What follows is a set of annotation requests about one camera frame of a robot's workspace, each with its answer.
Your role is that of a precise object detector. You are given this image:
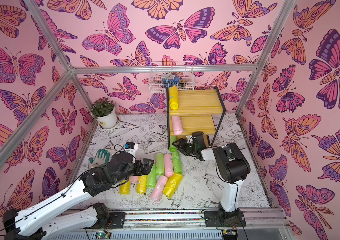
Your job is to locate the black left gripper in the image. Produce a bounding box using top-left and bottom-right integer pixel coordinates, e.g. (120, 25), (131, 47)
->
(112, 158), (155, 187)

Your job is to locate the green roll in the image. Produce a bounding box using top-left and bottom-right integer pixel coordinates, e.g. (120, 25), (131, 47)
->
(146, 164), (156, 188)
(169, 136), (177, 152)
(155, 153), (165, 176)
(172, 151), (183, 175)

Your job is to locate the pink roll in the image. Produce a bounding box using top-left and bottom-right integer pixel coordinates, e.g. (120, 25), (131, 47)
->
(130, 176), (139, 184)
(172, 116), (184, 135)
(164, 153), (174, 178)
(150, 176), (168, 202)

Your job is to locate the yellow roll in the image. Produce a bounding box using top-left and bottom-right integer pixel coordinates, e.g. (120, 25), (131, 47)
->
(119, 180), (130, 195)
(169, 86), (179, 110)
(136, 175), (147, 194)
(162, 173), (183, 199)

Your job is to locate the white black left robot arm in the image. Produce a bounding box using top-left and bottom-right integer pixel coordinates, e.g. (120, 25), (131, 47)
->
(4, 152), (154, 240)

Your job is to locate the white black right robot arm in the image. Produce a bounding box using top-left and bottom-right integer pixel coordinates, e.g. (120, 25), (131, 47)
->
(169, 132), (251, 228)

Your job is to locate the wooden three-tier shelf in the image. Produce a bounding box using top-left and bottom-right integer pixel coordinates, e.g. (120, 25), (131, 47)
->
(166, 87), (226, 147)

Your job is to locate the green grey work glove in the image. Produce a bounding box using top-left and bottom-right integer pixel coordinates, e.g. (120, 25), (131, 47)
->
(88, 149), (110, 169)

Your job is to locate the potted green plant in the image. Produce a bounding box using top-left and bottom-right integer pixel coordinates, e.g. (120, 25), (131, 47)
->
(91, 97), (118, 129)

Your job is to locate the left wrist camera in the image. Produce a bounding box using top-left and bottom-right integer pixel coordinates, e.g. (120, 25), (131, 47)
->
(124, 142), (138, 157)

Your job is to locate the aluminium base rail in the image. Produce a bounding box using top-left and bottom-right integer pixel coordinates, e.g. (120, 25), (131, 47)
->
(44, 209), (295, 240)

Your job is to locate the white wire basket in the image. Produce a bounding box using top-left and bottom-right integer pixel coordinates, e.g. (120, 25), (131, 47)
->
(148, 60), (195, 95)

